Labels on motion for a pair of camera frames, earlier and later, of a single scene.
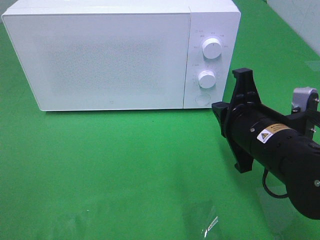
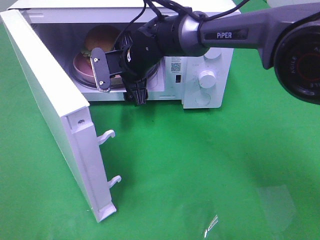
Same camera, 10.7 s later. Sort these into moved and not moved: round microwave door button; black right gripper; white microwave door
Moved: black right gripper; white microwave door
Not moved: round microwave door button
